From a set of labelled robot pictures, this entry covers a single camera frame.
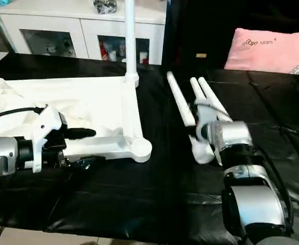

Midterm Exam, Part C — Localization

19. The white plastic table top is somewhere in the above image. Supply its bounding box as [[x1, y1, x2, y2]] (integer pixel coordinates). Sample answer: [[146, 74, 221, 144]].
[[0, 76, 153, 164]]

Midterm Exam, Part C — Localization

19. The white plastic table leg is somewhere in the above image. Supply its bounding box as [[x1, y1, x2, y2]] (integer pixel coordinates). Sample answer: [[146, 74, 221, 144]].
[[122, 0, 140, 89], [167, 71, 217, 165], [197, 77, 233, 123], [190, 77, 212, 109]]

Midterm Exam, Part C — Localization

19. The black work mat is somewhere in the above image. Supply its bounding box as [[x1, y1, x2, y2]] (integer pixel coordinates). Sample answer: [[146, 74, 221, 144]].
[[0, 51, 299, 245]]

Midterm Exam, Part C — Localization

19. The white cabinet with glass doors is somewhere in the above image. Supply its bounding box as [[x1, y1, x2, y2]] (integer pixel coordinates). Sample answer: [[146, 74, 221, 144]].
[[0, 0, 167, 65]]

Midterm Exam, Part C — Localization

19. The black furniture with yellow label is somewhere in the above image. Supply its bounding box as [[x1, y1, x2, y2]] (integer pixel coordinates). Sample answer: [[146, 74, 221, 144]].
[[164, 0, 299, 71]]

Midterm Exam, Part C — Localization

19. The pink pillow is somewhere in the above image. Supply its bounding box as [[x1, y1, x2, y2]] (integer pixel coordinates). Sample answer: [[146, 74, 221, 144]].
[[223, 28, 299, 76]]

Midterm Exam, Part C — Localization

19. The dark ornament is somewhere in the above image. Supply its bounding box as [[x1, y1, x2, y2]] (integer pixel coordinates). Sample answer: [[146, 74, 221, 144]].
[[93, 0, 119, 15]]

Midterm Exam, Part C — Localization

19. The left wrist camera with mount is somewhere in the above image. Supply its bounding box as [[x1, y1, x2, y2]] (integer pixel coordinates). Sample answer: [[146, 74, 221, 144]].
[[31, 105, 69, 172]]

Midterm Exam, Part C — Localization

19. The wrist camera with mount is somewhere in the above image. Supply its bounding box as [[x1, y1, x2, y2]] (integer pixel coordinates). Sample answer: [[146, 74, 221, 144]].
[[193, 100, 233, 126], [31, 105, 69, 172]]

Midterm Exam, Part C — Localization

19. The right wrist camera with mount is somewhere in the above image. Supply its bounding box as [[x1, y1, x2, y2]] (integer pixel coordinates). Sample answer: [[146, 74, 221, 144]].
[[193, 100, 233, 126]]

